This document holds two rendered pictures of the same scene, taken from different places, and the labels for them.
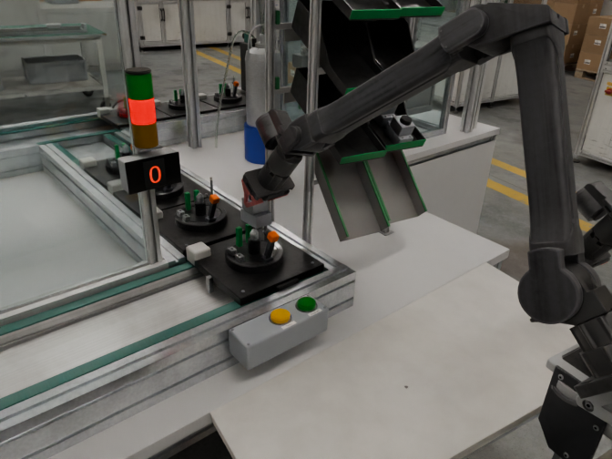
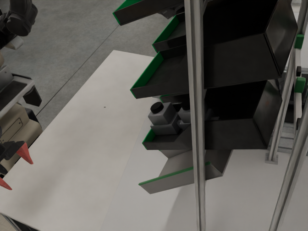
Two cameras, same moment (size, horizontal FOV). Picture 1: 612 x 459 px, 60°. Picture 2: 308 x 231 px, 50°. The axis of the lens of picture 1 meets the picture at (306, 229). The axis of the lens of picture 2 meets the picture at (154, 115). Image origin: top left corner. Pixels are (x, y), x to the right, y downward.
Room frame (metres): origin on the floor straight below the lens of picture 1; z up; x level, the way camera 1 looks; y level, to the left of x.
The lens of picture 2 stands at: (1.78, -0.49, 1.78)
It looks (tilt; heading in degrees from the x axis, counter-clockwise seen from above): 45 degrees down; 154
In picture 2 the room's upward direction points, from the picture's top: 10 degrees counter-clockwise
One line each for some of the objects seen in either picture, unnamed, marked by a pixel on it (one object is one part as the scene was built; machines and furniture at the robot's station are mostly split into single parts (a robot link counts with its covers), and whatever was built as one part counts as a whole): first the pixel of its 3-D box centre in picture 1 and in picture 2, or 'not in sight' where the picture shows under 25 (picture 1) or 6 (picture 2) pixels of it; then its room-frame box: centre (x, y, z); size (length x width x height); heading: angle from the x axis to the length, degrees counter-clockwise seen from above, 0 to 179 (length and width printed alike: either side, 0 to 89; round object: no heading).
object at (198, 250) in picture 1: (198, 254); not in sight; (1.11, 0.26, 0.97); 0.05 x 0.05 x 0.04; 41
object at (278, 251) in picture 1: (254, 254); not in sight; (1.10, 0.12, 0.98); 0.14 x 0.14 x 0.02
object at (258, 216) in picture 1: (253, 207); not in sight; (1.10, 0.12, 1.11); 0.08 x 0.04 x 0.07; 41
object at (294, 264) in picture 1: (254, 261); not in sight; (1.10, 0.12, 0.96); 0.24 x 0.24 x 0.02; 41
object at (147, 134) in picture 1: (145, 133); not in sight; (1.06, 0.34, 1.28); 0.05 x 0.05 x 0.05
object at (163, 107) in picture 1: (182, 97); not in sight; (2.45, 0.60, 1.01); 0.24 x 0.24 x 0.13; 41
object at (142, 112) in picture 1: (142, 109); not in sight; (1.06, 0.34, 1.33); 0.05 x 0.05 x 0.05
